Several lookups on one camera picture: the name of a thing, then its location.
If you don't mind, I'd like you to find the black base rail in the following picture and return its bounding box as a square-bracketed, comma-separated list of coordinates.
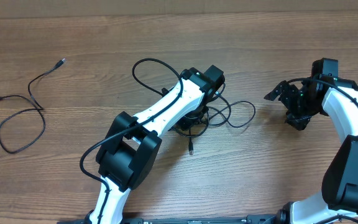
[57, 213, 284, 224]

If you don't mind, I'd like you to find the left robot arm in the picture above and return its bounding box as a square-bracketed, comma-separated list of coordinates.
[85, 65, 225, 223]

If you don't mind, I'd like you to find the thin black USB cable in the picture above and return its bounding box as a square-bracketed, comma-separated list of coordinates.
[0, 58, 67, 155]

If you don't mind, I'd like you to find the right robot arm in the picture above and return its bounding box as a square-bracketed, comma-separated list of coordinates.
[264, 58, 358, 223]

